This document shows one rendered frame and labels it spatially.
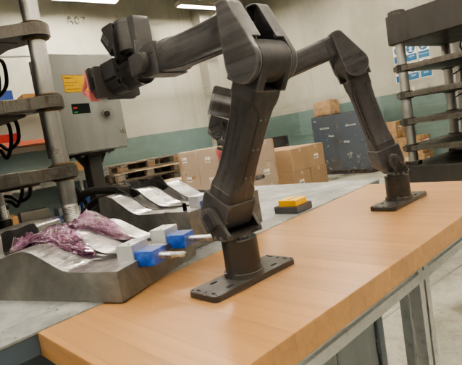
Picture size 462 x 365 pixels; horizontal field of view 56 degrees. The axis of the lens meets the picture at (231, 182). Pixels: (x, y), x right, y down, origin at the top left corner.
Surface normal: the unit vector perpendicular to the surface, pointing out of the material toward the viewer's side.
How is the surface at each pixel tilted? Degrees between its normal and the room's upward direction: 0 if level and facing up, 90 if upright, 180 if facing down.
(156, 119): 90
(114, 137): 90
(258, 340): 0
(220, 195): 92
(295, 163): 90
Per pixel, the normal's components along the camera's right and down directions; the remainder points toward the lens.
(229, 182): -0.62, 0.06
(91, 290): -0.40, 0.16
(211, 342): -0.16, -0.98
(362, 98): 0.06, 0.19
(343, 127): -0.75, 0.19
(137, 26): 0.69, -0.06
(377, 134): -0.04, -0.02
